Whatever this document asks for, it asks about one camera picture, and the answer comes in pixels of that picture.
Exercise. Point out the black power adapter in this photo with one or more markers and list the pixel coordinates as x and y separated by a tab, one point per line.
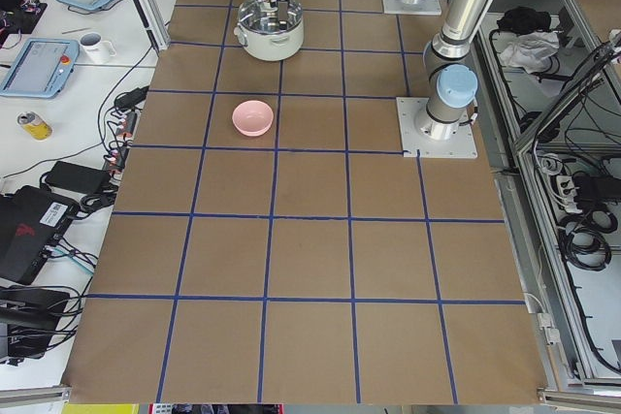
76	178

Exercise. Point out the yellow drink can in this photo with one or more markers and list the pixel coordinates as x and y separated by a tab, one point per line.
34	125

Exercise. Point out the near teach pendant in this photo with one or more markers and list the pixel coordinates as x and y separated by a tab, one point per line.
41	69

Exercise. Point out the black cloth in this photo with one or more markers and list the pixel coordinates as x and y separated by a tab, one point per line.
524	20

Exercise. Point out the white mug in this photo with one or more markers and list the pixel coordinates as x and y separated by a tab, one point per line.
99	50

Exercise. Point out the pink bowl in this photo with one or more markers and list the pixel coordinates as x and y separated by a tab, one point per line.
253	118

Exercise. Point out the glass pot lid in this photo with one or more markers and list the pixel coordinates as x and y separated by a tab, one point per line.
254	19

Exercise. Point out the white crumpled cloth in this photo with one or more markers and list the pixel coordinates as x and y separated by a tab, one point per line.
532	52

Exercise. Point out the power strip with plugs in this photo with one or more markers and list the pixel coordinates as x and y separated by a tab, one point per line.
122	125

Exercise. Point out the white cooking pot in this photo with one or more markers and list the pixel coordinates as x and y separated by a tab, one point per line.
271	47

